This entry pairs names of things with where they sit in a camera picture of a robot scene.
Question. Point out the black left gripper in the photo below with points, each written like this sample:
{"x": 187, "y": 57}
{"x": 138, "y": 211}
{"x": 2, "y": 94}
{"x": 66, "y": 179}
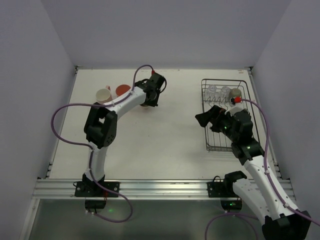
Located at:
{"x": 152, "y": 99}

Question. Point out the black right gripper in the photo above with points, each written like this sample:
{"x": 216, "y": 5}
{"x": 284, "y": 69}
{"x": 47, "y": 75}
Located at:
{"x": 215, "y": 117}

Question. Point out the matte pink tumbler cup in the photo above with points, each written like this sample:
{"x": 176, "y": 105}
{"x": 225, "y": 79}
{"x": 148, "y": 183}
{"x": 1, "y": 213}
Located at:
{"x": 122, "y": 89}

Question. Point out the glossy pink handled mug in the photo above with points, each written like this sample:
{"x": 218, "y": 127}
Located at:
{"x": 104, "y": 95}

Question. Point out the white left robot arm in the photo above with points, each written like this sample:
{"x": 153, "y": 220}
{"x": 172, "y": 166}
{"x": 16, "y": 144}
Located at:
{"x": 101, "y": 129}

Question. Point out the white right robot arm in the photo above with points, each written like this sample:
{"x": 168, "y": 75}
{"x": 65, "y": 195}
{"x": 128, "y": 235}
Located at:
{"x": 279, "y": 216}

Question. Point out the clear glass cup left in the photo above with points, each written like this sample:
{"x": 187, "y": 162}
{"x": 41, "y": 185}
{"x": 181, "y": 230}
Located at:
{"x": 210, "y": 92}

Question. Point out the clear glass cup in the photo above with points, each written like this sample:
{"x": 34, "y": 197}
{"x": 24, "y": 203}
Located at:
{"x": 210, "y": 92}
{"x": 224, "y": 93}

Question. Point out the clear glass cup right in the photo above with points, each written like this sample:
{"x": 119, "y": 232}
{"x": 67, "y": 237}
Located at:
{"x": 224, "y": 93}

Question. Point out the grey-beige speckled cup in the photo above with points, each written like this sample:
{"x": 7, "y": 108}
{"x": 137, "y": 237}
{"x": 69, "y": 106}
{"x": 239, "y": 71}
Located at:
{"x": 235, "y": 92}

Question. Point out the black wire dish rack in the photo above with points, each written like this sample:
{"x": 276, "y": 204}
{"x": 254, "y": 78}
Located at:
{"x": 217, "y": 141}

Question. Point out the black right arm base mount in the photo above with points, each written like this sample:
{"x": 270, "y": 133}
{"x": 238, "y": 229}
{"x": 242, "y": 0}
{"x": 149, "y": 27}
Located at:
{"x": 222, "y": 188}

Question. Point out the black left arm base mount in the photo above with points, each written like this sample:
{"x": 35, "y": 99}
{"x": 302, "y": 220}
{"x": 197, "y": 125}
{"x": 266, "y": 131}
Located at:
{"x": 96, "y": 197}

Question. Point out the aluminium mounting rail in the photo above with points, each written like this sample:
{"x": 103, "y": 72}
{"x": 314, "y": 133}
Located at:
{"x": 64, "y": 189}

